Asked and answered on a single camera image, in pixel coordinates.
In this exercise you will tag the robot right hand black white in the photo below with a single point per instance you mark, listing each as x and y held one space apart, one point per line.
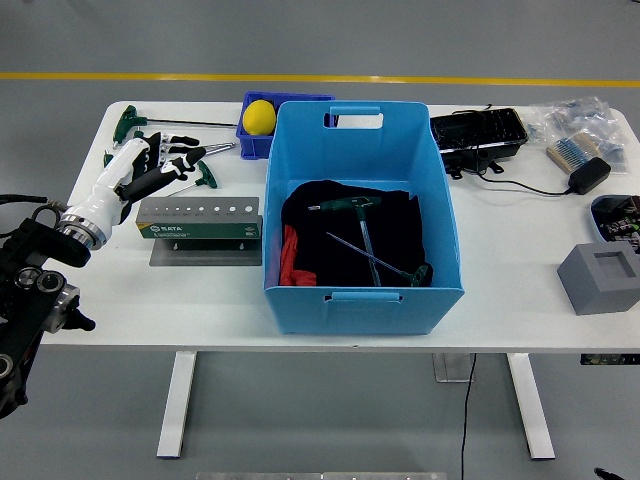
606 475

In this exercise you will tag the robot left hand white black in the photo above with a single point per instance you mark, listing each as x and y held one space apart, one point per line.
105 185

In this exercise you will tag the green grey metal wrench stand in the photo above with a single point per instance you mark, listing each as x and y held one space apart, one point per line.
200 231

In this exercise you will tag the large light blue plastic box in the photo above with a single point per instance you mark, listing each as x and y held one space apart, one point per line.
370 312

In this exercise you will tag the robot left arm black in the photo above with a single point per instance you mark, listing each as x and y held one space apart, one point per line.
25 300

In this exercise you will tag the black electronic box with tabs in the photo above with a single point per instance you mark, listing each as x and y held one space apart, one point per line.
480 130

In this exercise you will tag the white table leg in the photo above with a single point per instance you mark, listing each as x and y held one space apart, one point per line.
530 405
175 405

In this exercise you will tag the black table control panel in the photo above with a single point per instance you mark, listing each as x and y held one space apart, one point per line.
610 359

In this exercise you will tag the small dark blue bin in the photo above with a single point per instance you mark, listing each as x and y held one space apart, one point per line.
255 147

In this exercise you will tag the yellow ball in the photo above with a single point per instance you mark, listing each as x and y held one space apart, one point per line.
259 117

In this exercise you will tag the grey block with square recess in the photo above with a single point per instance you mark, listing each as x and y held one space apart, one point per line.
600 295

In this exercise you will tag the grey metal floor plate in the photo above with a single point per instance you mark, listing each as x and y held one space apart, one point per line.
450 370

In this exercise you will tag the red cloth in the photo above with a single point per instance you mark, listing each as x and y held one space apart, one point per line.
290 257

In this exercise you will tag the black cloth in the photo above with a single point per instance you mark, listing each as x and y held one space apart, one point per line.
325 260

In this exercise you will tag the light blue parts tray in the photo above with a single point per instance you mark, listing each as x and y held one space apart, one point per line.
594 215

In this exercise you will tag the black power adapter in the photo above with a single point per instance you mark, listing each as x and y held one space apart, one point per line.
590 175

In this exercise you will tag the tan blue resistor strip bundle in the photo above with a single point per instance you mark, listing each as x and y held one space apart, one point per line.
570 150

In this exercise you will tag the clear plastic bag of resistors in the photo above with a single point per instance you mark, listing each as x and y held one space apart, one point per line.
575 117

